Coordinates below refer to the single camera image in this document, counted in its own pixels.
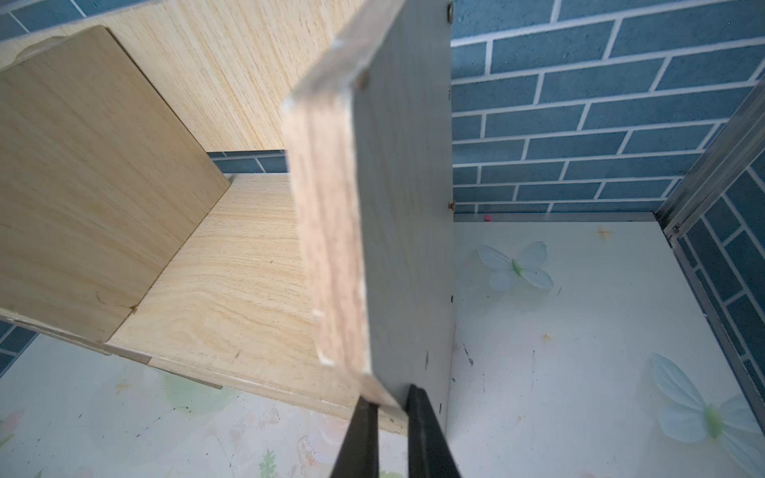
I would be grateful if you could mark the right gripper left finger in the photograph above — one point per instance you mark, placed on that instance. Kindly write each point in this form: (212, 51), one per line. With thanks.
(359, 454)

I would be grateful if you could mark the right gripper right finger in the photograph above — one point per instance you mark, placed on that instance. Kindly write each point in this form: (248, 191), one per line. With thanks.
(428, 453)

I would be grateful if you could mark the light wooden bookshelf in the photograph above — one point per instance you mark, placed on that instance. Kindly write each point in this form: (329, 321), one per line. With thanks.
(255, 194)

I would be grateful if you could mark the floral table mat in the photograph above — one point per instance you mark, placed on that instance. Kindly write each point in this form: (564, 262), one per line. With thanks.
(579, 351)

